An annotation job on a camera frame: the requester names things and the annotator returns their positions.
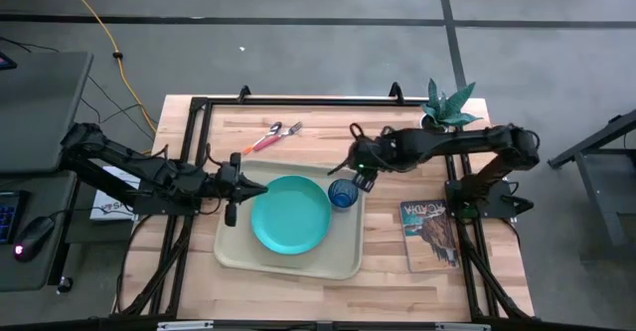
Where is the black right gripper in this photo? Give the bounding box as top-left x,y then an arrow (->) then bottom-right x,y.
326,133 -> 397,194

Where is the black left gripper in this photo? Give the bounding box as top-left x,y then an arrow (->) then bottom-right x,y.
215,152 -> 269,228

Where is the blue faceted plastic cup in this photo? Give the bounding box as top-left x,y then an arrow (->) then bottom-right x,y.
327,177 -> 360,213

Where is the teal plate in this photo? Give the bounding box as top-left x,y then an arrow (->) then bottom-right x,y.
250,174 -> 333,256

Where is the beige plastic tray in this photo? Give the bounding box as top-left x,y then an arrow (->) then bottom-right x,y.
213,159 -> 367,281

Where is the wooden board with landscape print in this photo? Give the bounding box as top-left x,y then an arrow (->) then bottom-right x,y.
398,199 -> 461,274

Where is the green plant in white pot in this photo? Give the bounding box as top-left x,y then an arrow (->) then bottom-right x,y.
415,77 -> 484,134

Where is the white printed booklet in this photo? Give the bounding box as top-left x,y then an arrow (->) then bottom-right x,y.
88,165 -> 143,222

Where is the black computer mouse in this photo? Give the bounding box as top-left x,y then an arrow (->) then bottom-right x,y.
12,216 -> 57,263

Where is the grey raised desk panel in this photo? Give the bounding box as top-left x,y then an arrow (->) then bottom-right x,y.
0,51 -> 94,175

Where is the dark desk top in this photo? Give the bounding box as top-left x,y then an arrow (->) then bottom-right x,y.
0,170 -> 81,293

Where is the black keyboard with lit keys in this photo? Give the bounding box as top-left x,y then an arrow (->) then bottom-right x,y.
0,190 -> 24,246

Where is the dark metal side table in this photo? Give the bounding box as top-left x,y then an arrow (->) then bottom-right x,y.
547,107 -> 636,253

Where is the black metal table frame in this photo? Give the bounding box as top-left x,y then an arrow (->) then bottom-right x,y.
111,82 -> 536,331

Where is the silver metal bracket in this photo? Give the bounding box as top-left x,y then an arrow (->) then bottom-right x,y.
435,321 -> 493,331
157,320 -> 216,331

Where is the black floor cable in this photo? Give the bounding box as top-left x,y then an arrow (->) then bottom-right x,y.
0,36 -> 156,142

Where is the yellow floor cable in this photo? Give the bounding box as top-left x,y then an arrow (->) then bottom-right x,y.
56,0 -> 160,156

